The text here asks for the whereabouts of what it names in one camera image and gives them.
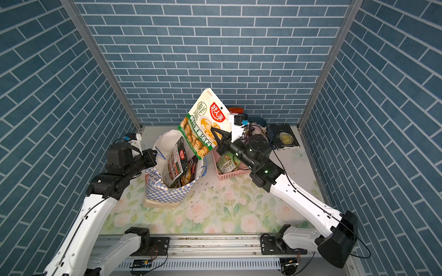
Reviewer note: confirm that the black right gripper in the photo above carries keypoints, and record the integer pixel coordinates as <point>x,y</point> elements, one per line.
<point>225,146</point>

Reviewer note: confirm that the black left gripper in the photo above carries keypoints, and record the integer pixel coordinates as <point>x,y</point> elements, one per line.
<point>151,159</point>

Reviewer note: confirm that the white green condiment packet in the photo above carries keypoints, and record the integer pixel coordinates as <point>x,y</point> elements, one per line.
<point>207,112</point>

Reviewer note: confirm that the dark green fish condiment packet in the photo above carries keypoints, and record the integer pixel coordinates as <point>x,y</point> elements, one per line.
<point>176,165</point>

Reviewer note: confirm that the blue checkered paper bag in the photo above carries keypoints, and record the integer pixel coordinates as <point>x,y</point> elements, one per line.
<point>157,194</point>

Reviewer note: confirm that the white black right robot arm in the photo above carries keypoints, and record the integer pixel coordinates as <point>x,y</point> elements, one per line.
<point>338,232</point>

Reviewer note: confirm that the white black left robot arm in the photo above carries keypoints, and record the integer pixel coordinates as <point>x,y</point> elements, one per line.
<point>73,256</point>

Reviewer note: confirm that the small green condiment packet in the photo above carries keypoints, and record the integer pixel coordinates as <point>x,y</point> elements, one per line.
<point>228,163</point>

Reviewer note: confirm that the orange condiment packet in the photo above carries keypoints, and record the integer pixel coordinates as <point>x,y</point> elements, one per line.
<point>236,110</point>

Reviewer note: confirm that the pink perforated plastic basket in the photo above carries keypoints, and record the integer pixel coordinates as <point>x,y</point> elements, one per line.
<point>241,170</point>

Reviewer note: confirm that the dark teal storage bin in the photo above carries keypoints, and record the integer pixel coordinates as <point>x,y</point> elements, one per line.
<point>259,121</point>

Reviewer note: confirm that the black book with yellow picture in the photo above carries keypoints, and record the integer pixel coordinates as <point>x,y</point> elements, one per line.
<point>283,137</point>

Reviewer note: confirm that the floral table mat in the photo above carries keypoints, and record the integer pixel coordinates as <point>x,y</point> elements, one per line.
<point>235,205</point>

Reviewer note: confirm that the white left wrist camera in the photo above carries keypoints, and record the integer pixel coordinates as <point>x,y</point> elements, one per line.
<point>134,139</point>

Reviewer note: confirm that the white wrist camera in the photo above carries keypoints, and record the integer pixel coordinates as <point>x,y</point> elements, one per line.
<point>238,123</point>
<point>134,139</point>

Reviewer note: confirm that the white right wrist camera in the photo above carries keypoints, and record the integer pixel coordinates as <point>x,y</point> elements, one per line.
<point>238,123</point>

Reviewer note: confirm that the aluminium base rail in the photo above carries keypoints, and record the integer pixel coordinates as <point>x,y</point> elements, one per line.
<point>216,252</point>

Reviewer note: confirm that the aluminium corner post left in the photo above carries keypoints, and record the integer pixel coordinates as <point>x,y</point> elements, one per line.
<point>85,33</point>

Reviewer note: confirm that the aluminium corner post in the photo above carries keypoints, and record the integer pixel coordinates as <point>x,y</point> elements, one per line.
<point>85,33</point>
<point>332,55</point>

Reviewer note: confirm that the aluminium corner post right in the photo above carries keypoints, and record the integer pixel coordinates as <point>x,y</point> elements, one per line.
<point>332,55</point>

